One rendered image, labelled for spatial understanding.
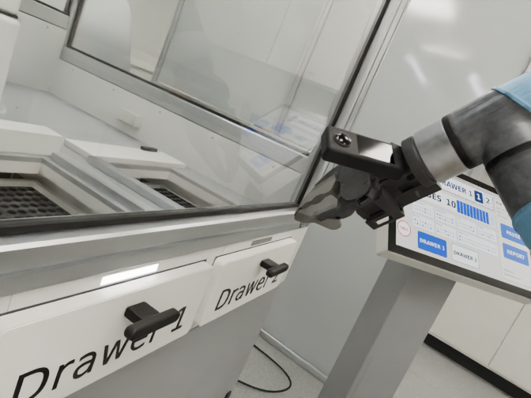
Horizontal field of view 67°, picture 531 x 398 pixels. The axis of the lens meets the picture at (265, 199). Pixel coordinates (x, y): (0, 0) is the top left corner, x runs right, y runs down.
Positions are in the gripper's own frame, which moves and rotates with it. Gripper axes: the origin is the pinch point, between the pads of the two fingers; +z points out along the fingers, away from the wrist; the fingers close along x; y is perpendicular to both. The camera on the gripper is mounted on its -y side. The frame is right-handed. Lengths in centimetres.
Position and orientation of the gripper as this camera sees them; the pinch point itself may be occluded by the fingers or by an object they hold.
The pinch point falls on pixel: (298, 212)
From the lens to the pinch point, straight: 63.9
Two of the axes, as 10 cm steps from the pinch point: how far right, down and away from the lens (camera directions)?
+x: 0.4, -7.6, 6.5
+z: -7.2, 4.2, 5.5
